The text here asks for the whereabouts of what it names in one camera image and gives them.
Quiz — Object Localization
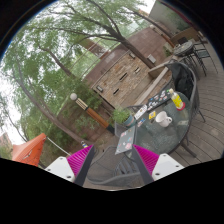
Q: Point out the black jacket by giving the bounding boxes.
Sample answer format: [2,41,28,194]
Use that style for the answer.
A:
[174,66,194,98]

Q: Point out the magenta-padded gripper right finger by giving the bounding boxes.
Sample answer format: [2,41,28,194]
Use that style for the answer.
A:
[131,144,185,186]

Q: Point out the black laptop with stickers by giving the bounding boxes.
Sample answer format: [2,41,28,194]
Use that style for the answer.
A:
[146,88,173,112]

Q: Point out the flat round red coaster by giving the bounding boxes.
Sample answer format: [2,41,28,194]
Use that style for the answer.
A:
[175,101,187,112]

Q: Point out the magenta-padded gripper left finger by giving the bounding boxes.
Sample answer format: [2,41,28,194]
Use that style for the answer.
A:
[44,144,97,187]

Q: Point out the grey patio chair with jacket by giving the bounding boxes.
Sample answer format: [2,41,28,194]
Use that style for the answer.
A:
[164,61,206,123]

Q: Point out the small blue card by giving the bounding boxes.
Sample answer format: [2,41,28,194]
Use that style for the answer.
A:
[137,117,147,128]

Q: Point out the wooden lamp post with globe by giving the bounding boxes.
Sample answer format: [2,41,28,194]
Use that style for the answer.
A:
[69,92,116,134]

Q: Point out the grey laptop with stickers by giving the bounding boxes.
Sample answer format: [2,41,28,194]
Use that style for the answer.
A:
[114,124,138,155]

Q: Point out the dark round patio table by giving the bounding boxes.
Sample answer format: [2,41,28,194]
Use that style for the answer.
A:
[173,40,195,58]

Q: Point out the slender leaning tree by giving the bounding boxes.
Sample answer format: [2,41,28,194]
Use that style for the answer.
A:
[13,59,88,145]

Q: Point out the clear bottle with yellow label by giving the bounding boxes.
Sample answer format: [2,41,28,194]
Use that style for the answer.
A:
[168,87,184,109]

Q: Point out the potted green plant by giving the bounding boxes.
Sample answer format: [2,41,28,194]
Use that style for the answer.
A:
[111,106,136,128]

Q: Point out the black metal chair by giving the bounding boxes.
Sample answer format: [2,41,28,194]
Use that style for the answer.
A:
[193,46,219,76]

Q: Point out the white mug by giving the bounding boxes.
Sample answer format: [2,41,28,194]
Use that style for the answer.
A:
[154,110,173,128]

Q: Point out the orange patio umbrella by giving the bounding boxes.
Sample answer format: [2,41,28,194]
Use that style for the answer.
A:
[11,133,73,168]

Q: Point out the dark forked tree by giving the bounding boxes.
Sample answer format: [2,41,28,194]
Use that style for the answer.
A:
[49,0,158,69]

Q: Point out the white sticker sheet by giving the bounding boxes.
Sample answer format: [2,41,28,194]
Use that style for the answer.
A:
[133,104,148,120]

